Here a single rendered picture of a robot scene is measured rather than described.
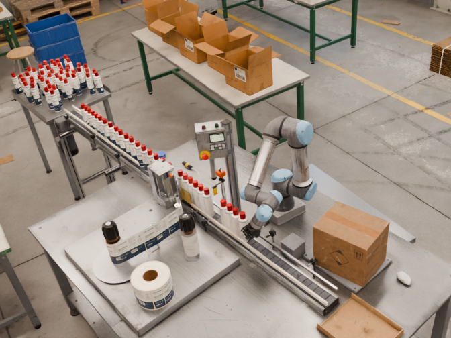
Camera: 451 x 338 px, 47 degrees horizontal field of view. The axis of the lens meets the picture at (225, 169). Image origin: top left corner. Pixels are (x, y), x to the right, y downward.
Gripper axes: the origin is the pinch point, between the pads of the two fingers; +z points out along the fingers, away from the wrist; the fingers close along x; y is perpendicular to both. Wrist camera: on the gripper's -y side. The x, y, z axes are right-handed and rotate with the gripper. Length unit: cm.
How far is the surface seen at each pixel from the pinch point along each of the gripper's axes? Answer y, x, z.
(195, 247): 28.3, -11.9, 2.7
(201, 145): 0, -52, -23
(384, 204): -163, 29, 91
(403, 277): -38, 67, -30
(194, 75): -120, -172, 117
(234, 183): -13.5, -29.9, -0.9
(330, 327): 9, 62, -24
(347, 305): -7, 60, -23
